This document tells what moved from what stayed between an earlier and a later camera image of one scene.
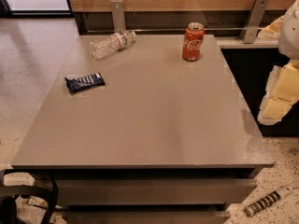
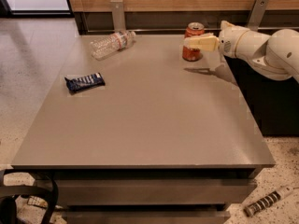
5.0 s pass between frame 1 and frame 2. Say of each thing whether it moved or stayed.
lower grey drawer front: stayed
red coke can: stayed
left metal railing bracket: stayed
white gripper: moved
